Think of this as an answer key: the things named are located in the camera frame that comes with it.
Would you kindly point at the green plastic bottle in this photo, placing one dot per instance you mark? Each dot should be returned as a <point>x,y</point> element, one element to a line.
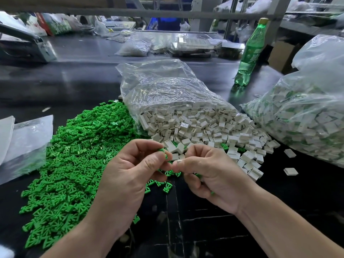
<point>248,59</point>

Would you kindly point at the pile of white plastic housings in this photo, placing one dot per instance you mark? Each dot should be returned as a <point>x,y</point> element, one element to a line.
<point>204,126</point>

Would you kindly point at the weighing scale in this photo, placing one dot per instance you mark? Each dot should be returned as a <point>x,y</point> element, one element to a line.
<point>193,44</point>

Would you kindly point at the person's left thumb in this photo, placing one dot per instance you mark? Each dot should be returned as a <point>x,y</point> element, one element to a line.
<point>156,165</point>

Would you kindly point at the large bag of assembled parts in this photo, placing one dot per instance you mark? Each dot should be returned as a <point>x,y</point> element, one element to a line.
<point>309,110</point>

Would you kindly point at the colourful printed bag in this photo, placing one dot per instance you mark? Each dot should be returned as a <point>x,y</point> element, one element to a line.
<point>55,24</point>

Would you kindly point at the black tray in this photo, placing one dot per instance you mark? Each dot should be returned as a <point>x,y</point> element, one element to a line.
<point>231,51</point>

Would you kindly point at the clear plastic bag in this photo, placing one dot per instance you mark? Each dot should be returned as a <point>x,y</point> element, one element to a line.
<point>166,85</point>

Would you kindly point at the blue container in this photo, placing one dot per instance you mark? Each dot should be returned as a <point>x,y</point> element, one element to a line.
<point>161,24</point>

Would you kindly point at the single white plastic housing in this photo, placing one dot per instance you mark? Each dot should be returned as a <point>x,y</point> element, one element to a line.
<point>290,171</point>
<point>290,153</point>

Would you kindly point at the cardboard box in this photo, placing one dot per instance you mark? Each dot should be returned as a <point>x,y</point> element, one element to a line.
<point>280,57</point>

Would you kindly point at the person's right hand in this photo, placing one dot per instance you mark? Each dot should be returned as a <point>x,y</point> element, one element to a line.
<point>223,182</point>

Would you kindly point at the empty flat plastic bag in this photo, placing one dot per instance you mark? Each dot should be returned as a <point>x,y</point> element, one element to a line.
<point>29,147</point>

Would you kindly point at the person's right thumb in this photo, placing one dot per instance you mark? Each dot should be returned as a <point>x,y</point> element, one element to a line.
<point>188,165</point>

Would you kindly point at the grey machine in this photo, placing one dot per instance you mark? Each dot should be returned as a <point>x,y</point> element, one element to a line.
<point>24,46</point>

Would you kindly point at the pile of green plastic pieces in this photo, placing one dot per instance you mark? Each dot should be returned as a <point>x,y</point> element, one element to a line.
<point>80,158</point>

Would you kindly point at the white sheet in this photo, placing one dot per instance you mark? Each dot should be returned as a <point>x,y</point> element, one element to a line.
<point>5,137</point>

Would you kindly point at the small green plastic clip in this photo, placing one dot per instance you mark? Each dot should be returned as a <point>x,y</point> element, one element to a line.
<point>161,150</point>

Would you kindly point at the small clear bag of parts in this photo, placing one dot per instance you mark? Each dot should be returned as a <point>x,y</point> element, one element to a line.
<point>134,46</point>

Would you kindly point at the person's right forearm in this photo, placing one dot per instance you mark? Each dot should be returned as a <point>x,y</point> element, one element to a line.
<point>282,228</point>

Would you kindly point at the person's left forearm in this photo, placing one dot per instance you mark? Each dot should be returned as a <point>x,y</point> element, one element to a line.
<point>86,239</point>

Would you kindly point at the person's left hand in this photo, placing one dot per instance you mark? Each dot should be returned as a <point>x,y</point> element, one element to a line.
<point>121,185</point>

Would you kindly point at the grey metal frame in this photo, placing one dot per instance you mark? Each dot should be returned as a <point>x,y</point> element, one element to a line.
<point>134,12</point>

